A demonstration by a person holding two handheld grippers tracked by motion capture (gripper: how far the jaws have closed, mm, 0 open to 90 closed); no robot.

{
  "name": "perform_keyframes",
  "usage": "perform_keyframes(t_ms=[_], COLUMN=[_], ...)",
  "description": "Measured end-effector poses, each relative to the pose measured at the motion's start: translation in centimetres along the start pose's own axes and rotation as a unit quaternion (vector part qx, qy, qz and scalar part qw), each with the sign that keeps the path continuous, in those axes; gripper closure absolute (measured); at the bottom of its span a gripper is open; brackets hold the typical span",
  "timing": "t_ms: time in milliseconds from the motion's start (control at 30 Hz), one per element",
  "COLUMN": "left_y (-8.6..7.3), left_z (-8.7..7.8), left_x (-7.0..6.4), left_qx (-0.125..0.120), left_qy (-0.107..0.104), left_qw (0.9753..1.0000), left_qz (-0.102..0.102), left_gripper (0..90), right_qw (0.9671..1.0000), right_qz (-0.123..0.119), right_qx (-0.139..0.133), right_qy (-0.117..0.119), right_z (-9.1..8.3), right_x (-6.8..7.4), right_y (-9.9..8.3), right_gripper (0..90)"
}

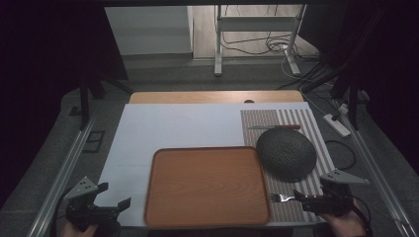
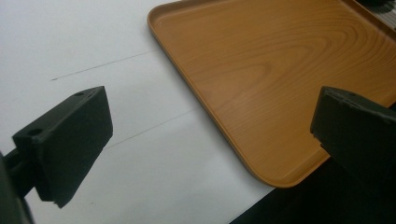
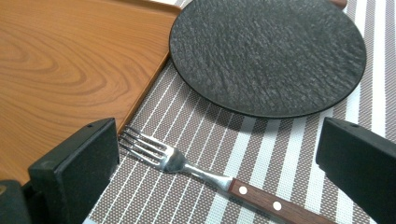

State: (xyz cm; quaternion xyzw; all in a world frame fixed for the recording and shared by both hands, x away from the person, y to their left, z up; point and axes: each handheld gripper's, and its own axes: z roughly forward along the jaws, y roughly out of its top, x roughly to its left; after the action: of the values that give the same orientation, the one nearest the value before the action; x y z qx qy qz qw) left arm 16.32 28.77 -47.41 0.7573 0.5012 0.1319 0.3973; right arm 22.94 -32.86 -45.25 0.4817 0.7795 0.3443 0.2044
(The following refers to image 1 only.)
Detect white wall panel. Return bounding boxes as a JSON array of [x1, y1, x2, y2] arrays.
[[104, 5, 195, 56]]

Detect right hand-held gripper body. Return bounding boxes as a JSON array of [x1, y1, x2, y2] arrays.
[[319, 168, 371, 217]]

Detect red-handled metal fork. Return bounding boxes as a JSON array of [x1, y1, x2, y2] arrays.
[[270, 193, 325, 203]]

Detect white power strip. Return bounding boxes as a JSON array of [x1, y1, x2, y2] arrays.
[[322, 113, 352, 138]]

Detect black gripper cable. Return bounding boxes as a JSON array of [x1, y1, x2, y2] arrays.
[[353, 195, 375, 237], [48, 187, 73, 237]]

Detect aluminium rail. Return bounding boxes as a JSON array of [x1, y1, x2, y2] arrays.
[[27, 118, 97, 237], [338, 107, 419, 237]]

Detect red-handled knife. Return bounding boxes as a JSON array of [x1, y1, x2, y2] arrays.
[[248, 123, 301, 130]]

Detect black looped cable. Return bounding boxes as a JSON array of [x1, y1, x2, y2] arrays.
[[324, 139, 357, 172]]

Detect black floor frame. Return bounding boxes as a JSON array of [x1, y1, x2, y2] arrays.
[[81, 129, 106, 154]]

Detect person's left hand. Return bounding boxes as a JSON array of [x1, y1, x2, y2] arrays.
[[60, 221, 100, 237]]

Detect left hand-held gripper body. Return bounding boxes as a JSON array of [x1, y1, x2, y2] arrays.
[[63, 176, 122, 233]]

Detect white board sheet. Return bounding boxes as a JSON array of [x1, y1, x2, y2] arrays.
[[94, 101, 331, 229]]

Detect tangled floor cables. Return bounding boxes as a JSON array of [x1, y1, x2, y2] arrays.
[[219, 31, 322, 65]]

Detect brown wooden tray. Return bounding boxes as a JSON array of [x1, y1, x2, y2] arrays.
[[143, 145, 272, 229]]

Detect wooden table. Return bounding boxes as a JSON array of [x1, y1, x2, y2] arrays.
[[127, 90, 305, 105]]

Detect black stand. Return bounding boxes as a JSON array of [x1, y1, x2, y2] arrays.
[[68, 48, 134, 131], [278, 48, 372, 131]]

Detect striped placemat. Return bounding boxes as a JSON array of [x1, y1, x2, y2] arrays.
[[239, 108, 337, 224]]

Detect dark green textured bowl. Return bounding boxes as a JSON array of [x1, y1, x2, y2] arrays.
[[255, 127, 318, 184]]

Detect white metal desk frame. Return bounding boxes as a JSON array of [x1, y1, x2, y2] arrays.
[[213, 4, 308, 77]]

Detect person's right hand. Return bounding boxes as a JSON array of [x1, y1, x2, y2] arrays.
[[320, 199, 368, 237]]

